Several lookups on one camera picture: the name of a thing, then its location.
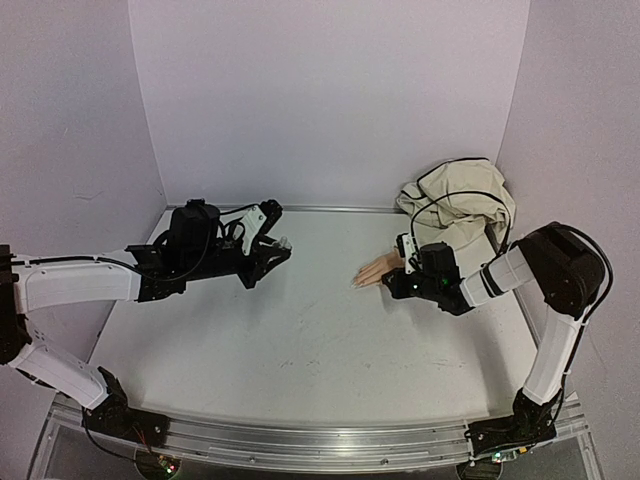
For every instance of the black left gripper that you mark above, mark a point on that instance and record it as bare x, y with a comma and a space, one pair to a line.
259, 268

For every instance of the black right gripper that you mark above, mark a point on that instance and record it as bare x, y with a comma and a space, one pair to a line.
396, 284

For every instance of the clear nail polish bottle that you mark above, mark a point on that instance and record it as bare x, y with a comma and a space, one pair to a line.
283, 244

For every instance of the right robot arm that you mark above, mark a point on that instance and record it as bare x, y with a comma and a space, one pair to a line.
573, 275

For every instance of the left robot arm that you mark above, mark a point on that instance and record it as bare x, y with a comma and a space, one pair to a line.
33, 283

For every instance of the mannequin hand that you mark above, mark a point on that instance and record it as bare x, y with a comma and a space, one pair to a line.
372, 273

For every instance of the beige jacket cloth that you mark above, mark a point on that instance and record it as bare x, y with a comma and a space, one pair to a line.
456, 202

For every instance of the small circuit board right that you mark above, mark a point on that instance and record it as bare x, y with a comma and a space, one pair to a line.
508, 456

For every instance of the small circuit board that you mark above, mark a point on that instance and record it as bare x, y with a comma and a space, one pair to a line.
161, 464
508, 456

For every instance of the small circuit board left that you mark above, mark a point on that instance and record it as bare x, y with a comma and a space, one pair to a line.
161, 464

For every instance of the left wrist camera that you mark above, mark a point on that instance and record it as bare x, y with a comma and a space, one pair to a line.
259, 219

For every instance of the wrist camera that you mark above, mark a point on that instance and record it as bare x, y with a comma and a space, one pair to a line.
409, 253
259, 219

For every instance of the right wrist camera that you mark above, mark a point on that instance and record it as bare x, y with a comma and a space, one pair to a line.
409, 253

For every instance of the aluminium table edge rail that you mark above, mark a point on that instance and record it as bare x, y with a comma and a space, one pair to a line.
329, 208

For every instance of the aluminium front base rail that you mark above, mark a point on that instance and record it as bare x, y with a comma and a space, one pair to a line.
313, 449

